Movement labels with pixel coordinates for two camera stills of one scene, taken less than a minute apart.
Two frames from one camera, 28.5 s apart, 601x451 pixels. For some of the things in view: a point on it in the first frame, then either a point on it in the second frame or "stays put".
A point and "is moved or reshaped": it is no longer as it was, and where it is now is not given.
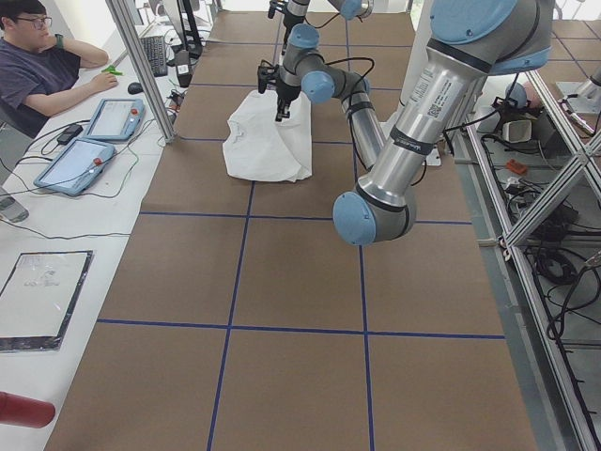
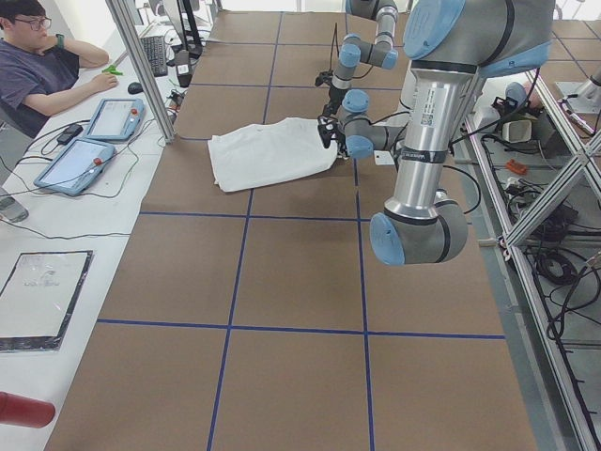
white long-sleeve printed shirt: [258, 147] is moved or reshaped
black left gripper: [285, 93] to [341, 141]
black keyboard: [156, 49] stays put
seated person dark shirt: [38, 73] stays put
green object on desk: [112, 69] stays put
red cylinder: [23, 411] stays put
